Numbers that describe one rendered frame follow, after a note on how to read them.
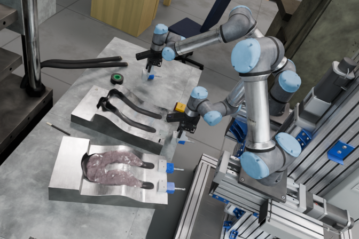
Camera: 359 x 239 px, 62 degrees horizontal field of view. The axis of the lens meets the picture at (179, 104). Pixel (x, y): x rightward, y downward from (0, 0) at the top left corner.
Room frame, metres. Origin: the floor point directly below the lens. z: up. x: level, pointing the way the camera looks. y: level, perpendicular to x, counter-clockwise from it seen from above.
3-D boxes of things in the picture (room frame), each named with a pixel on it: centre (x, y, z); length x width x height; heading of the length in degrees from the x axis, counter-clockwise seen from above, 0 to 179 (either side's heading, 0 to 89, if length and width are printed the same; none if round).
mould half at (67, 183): (0.75, 0.17, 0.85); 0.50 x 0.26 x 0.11; 107
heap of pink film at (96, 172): (0.76, 0.16, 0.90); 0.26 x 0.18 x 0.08; 107
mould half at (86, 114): (1.11, 0.25, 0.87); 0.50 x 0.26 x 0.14; 90
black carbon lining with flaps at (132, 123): (1.10, 0.24, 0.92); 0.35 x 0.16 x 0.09; 90
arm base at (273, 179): (0.93, -0.48, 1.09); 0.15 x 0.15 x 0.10
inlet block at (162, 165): (0.89, -0.08, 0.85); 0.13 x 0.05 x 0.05; 107
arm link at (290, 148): (0.92, -0.47, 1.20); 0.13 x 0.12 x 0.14; 138
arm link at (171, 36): (1.53, 0.16, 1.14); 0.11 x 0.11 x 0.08; 1
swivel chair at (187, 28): (3.03, 0.15, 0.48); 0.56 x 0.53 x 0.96; 93
